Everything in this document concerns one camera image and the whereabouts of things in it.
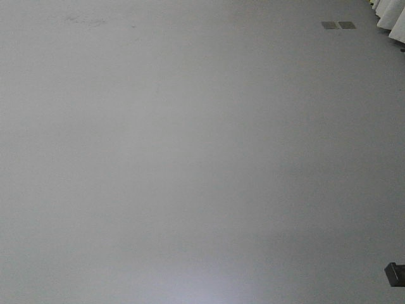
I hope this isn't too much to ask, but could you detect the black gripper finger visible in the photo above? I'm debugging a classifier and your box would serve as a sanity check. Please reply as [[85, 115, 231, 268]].
[[384, 262, 405, 287]]

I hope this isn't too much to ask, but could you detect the left grey floor plate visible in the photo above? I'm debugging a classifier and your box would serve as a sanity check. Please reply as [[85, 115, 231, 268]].
[[321, 21, 339, 30]]

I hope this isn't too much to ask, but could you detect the white draped curtain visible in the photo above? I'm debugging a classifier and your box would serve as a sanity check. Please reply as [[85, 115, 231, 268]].
[[370, 0, 404, 43]]

